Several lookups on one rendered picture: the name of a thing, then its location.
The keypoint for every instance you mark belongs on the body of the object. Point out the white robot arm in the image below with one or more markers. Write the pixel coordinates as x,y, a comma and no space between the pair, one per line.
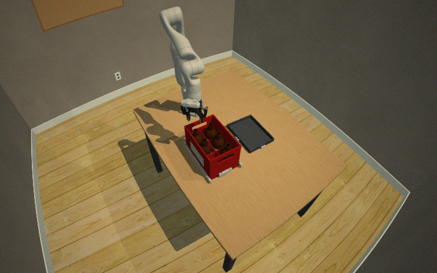
181,51

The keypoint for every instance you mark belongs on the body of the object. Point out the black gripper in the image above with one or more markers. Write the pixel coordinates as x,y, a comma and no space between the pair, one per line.
198,111

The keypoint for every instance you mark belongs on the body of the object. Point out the red crate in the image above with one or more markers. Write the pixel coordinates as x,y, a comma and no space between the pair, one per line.
213,164

